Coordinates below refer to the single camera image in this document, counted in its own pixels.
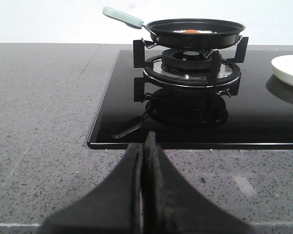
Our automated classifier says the black pan support left burner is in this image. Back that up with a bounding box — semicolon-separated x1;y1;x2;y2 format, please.
133;37;249;89

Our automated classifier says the fried egg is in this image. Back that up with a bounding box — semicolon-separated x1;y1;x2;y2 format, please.
173;29;214;34

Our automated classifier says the black left gas burner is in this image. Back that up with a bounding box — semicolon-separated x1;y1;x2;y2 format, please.
161;49;213;74

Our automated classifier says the white ceramic plate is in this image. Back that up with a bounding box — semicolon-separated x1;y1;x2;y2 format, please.
271;55;293;87

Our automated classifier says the black frying pan mint handle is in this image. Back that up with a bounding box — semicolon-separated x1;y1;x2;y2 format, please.
102;7;245;50

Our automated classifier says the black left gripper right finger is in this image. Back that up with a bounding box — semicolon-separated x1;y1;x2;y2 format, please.
143;132;255;234

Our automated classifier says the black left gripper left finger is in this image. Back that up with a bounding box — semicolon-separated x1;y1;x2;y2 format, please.
38;143;143;234

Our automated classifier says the black glass cooktop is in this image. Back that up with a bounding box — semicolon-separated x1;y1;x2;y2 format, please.
87;50;293;149

